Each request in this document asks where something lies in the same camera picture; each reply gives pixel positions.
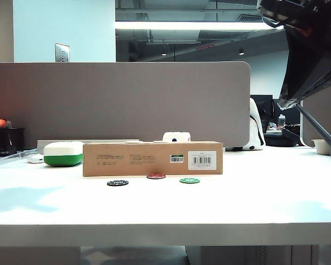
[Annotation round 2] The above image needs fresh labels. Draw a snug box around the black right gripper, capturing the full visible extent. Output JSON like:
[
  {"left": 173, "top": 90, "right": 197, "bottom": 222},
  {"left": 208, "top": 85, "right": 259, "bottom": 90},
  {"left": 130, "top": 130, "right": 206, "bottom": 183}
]
[{"left": 258, "top": 0, "right": 331, "bottom": 111}]

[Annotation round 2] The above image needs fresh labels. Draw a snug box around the brown cardboard box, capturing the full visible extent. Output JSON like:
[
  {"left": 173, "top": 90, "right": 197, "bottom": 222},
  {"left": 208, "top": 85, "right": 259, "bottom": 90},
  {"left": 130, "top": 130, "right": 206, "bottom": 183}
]
[{"left": 82, "top": 141, "right": 224, "bottom": 177}]

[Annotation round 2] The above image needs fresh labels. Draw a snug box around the black poker chip 100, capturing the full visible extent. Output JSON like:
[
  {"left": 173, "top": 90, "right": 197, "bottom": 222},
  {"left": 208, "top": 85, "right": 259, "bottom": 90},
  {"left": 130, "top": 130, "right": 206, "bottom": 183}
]
[{"left": 106, "top": 179, "right": 130, "bottom": 187}]

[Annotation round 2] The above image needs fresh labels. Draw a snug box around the grey partition with white rim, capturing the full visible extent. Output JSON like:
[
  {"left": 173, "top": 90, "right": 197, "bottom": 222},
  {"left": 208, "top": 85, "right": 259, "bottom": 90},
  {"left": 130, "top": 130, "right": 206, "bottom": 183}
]
[{"left": 300, "top": 78, "right": 331, "bottom": 147}]

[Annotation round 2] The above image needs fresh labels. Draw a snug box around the black computer monitor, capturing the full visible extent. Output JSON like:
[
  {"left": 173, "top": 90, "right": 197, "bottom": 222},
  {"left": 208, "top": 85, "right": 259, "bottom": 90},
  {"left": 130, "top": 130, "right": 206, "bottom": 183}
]
[
  {"left": 273, "top": 98, "right": 301, "bottom": 126},
  {"left": 250, "top": 94, "right": 274, "bottom": 134}
]

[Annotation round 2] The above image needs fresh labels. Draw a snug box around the small white bowl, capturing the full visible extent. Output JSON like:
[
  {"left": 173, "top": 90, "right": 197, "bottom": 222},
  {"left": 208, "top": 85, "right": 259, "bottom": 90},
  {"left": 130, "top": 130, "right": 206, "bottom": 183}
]
[{"left": 311, "top": 139, "right": 331, "bottom": 156}]

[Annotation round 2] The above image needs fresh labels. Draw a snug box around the black bowl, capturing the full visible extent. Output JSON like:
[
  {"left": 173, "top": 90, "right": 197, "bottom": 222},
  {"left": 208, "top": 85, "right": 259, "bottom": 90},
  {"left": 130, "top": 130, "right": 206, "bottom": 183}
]
[{"left": 264, "top": 124, "right": 302, "bottom": 147}]

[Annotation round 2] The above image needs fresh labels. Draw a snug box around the white and black figure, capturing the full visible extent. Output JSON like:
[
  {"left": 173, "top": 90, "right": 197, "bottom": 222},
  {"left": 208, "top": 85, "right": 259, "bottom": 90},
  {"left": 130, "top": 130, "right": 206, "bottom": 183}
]
[{"left": 242, "top": 98, "right": 266, "bottom": 151}]

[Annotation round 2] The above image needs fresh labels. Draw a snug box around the long ceiling light strip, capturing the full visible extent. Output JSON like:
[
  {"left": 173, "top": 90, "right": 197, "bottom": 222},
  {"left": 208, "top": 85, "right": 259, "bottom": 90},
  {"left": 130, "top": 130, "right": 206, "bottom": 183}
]
[{"left": 115, "top": 21, "right": 285, "bottom": 30}]

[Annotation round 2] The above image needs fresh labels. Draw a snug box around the wide grey desk partition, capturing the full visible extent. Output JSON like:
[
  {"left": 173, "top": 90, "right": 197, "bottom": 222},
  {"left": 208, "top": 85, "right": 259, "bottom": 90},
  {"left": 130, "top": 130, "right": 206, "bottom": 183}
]
[{"left": 0, "top": 61, "right": 251, "bottom": 151}]

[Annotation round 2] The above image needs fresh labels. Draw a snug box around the white and green case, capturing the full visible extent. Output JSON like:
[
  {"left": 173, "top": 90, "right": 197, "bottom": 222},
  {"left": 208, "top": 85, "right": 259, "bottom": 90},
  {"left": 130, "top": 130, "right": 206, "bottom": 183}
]
[{"left": 43, "top": 141, "right": 85, "bottom": 167}]

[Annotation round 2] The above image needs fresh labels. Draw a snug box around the black pen holder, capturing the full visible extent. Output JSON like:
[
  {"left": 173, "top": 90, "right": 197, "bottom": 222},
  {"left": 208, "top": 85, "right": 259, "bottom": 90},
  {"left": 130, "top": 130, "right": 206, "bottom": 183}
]
[{"left": 0, "top": 127, "right": 25, "bottom": 158}]

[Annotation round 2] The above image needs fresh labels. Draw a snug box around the clear acrylic tray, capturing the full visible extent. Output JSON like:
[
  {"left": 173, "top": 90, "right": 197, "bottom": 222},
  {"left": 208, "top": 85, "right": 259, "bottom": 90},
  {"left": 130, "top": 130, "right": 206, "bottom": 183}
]
[{"left": 0, "top": 148, "right": 39, "bottom": 169}]

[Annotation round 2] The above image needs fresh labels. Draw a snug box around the metal wall outlet plate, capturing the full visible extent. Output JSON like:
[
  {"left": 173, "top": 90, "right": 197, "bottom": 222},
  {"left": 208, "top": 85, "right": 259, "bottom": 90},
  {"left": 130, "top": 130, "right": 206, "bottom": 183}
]
[{"left": 54, "top": 43, "right": 70, "bottom": 62}]

